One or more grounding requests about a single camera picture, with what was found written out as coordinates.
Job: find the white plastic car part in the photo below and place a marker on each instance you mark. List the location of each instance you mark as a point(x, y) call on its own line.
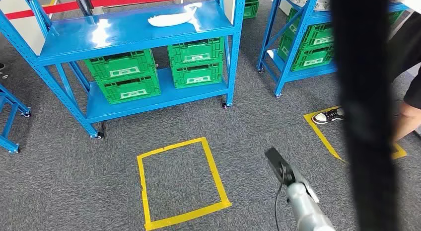
point(167, 20)

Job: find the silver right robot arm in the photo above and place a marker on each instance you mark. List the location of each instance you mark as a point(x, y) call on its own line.
point(306, 209)

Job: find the blue metal shelf rack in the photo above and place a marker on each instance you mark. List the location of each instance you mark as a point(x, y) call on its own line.
point(131, 32)

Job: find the blue rack with wheel covers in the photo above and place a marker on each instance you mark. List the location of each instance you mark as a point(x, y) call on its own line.
point(306, 75)

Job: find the yellow floor tape square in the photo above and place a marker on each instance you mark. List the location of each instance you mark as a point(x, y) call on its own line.
point(324, 141)
point(184, 218)

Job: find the white cabinet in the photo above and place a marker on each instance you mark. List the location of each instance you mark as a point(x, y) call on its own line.
point(23, 35)

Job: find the person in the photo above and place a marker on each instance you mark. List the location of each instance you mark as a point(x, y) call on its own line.
point(407, 58)

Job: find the small blue metal rack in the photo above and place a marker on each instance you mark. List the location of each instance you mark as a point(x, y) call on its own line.
point(7, 143)

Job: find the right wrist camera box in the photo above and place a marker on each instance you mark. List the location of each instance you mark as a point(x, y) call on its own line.
point(278, 165)

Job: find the black barrier post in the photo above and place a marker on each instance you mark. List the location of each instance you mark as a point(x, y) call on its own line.
point(84, 4)

